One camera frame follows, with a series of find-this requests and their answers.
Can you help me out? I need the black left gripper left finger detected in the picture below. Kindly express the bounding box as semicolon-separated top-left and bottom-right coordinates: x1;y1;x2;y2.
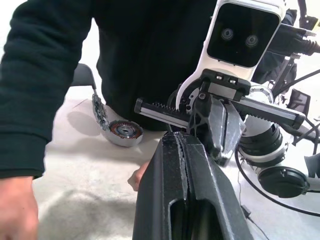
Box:
131;131;191;240

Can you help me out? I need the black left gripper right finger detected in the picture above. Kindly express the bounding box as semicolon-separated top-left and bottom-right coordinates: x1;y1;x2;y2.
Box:
177;133;255;240

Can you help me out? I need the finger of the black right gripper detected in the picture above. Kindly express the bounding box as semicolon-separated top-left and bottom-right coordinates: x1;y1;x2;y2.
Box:
186;93;229;161
225;101;248;167

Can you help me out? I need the silver round motor housing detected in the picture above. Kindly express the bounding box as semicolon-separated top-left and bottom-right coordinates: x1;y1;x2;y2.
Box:
103;119;144;149

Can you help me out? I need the silver spoked rotor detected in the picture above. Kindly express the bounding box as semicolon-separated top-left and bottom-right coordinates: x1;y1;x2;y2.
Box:
116;124;135;139

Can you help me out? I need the silver hinged motor lid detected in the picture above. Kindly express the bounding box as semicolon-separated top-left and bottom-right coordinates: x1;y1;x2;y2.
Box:
91;93;111;131

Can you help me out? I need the person's right hand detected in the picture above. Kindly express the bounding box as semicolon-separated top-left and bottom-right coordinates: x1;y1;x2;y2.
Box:
0;172;40;240

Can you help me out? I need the person's torso black sweater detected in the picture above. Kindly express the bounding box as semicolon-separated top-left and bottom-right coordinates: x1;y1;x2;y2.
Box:
82;0;220;133

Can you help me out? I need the dark grey chair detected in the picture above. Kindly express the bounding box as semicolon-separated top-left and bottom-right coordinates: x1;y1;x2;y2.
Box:
73;63;98;96

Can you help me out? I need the person's right arm black sleeve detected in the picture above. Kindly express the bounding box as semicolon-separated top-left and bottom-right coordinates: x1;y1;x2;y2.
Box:
0;0;100;180

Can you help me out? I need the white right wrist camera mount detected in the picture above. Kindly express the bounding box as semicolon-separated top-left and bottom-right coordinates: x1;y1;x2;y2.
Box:
174;0;285;113

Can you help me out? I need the thin black wire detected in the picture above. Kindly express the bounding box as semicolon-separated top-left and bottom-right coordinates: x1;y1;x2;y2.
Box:
236;172;270;240

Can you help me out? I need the black background cable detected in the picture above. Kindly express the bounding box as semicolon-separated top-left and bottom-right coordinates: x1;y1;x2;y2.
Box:
271;69;320;98

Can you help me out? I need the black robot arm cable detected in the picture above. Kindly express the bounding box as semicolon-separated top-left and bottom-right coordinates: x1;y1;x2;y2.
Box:
234;147;320;217

